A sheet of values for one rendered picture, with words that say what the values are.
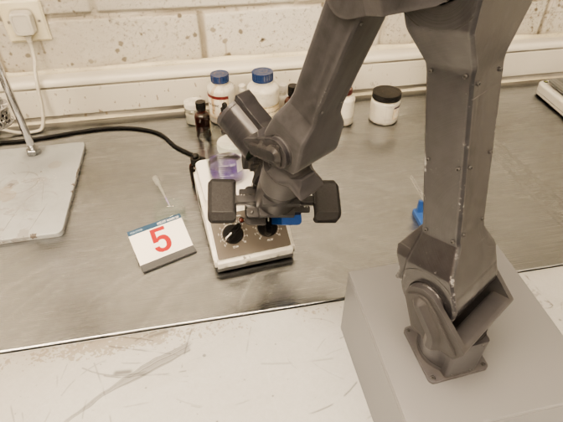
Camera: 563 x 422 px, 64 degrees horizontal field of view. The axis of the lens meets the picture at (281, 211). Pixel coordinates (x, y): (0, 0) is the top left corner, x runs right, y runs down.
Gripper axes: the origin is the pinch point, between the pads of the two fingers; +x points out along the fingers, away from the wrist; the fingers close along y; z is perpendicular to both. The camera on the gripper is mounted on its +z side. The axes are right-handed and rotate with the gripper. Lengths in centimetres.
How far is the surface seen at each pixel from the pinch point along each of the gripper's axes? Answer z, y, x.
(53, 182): 14.6, 39.2, 21.7
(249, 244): -3.6, 3.0, 4.0
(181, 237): -0.8, 13.7, 9.3
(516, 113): 34, -65, 22
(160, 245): -2.3, 17.0, 8.9
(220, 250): -4.6, 7.4, 4.0
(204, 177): 8.6, 10.0, 5.9
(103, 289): -9.4, 25.0, 7.6
